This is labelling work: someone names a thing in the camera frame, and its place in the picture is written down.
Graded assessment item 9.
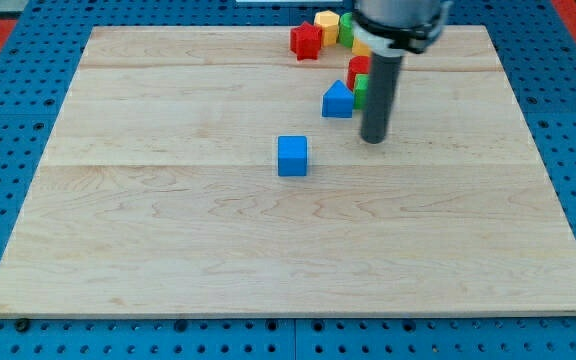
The blue house-shaped block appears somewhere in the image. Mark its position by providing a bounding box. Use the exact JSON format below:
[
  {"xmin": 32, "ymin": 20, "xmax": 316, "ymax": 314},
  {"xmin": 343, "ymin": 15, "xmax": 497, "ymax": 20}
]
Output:
[{"xmin": 321, "ymin": 80, "xmax": 354, "ymax": 118}]

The yellow hexagon block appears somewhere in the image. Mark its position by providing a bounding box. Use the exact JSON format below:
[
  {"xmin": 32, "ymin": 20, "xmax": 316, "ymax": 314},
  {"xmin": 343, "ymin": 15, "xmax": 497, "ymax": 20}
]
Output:
[{"xmin": 314, "ymin": 10, "xmax": 340, "ymax": 47}]

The blue cube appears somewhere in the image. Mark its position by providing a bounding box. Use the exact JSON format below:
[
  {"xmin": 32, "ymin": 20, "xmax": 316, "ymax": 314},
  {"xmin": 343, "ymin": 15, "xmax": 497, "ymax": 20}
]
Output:
[{"xmin": 277, "ymin": 135, "xmax": 308, "ymax": 177}]

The yellow block behind arm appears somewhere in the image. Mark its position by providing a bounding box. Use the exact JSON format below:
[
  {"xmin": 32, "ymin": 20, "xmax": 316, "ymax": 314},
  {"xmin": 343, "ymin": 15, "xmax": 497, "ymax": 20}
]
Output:
[{"xmin": 351, "ymin": 38, "xmax": 372, "ymax": 57}]

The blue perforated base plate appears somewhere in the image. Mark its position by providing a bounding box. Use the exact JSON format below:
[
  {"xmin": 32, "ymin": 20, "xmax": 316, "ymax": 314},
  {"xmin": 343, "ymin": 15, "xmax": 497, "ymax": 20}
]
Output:
[{"xmin": 0, "ymin": 0, "xmax": 576, "ymax": 359}]

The red cylinder block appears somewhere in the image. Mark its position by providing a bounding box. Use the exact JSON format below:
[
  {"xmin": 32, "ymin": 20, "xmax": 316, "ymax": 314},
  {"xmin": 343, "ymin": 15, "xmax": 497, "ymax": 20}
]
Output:
[{"xmin": 346, "ymin": 56, "xmax": 370, "ymax": 91}]

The green round block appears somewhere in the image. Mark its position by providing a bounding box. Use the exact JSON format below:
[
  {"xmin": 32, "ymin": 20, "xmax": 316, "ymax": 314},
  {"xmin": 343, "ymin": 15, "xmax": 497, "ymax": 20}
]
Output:
[{"xmin": 338, "ymin": 12, "xmax": 354, "ymax": 48}]

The light wooden board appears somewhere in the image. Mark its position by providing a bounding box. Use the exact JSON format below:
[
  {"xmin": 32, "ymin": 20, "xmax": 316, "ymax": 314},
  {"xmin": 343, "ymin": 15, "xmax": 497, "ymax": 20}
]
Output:
[{"xmin": 0, "ymin": 26, "xmax": 576, "ymax": 319}]

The green small block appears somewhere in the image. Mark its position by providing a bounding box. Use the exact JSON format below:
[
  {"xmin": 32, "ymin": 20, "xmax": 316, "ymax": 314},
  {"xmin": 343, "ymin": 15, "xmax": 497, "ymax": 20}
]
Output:
[{"xmin": 354, "ymin": 74, "xmax": 369, "ymax": 110}]

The red star block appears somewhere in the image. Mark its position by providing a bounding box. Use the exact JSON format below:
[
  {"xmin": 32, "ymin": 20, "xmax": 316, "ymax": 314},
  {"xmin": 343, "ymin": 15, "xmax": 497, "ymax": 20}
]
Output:
[{"xmin": 289, "ymin": 21, "xmax": 322, "ymax": 61}]

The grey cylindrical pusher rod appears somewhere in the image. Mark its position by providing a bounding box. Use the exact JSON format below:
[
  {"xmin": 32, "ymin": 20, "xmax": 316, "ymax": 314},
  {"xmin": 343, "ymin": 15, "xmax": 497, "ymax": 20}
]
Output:
[{"xmin": 360, "ymin": 53, "xmax": 402, "ymax": 144}]

